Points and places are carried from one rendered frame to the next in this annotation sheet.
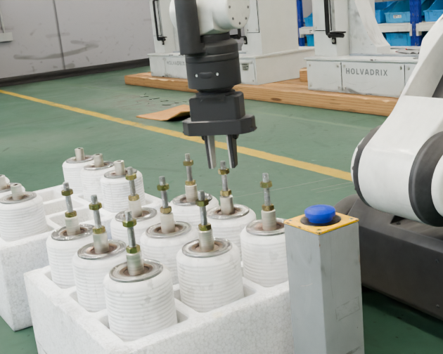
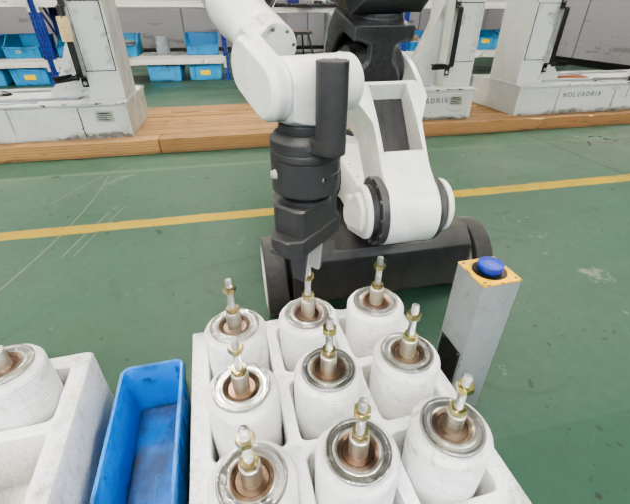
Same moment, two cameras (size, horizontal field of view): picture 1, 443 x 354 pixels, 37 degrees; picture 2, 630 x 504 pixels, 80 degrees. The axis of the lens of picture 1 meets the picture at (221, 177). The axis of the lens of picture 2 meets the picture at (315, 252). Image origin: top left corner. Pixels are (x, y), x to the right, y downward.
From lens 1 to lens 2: 103 cm
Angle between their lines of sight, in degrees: 67
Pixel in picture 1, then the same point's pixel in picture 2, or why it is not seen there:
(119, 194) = (37, 391)
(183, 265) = (426, 382)
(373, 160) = (405, 209)
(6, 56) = not seen: outside the picture
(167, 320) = not seen: hidden behind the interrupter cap
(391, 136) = (405, 187)
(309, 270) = (500, 309)
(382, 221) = (328, 252)
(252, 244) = (392, 323)
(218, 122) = (325, 227)
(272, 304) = not seen: hidden behind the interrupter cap
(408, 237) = (358, 254)
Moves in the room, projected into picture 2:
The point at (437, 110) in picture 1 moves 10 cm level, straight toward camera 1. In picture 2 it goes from (422, 159) to (473, 170)
